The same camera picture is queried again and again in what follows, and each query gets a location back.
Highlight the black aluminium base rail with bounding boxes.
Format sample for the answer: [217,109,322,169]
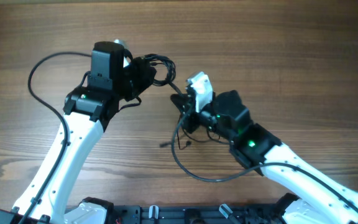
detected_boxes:
[108,204,285,224]

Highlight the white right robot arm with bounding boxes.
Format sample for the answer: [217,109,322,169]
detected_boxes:
[170,90,358,223]

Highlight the black usb cable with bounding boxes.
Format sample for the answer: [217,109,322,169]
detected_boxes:
[141,53,186,97]

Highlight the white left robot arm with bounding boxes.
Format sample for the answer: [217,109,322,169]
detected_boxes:
[0,41,156,224]

